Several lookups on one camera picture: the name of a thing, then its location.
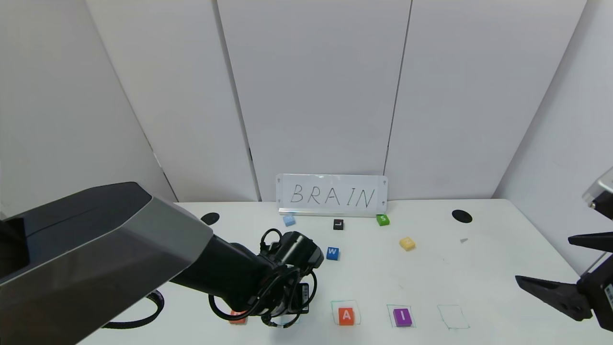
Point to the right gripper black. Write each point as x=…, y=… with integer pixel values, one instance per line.
x=601, y=289

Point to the black round table grommet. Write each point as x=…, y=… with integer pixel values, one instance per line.
x=210, y=219
x=461, y=216

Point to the light blue letter block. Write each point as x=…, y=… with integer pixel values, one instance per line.
x=289, y=220

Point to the orange A letter block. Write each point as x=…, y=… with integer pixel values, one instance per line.
x=346, y=316

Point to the white BRAIN sign board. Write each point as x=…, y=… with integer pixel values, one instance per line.
x=331, y=195

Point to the yellow N letter block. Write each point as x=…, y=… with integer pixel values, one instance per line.
x=407, y=244

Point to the blue W letter block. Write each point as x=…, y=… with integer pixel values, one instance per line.
x=333, y=253

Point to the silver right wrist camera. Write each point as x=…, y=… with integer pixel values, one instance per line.
x=602, y=194

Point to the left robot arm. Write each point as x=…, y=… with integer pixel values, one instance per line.
x=96, y=258

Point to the purple I letter block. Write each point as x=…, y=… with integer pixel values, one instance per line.
x=402, y=317

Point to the black L letter block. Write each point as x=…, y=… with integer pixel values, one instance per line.
x=338, y=224

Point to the green S letter block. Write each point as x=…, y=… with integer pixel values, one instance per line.
x=382, y=220

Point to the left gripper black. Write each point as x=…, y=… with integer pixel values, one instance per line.
x=303, y=297

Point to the orange B letter block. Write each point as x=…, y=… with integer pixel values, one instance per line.
x=237, y=319

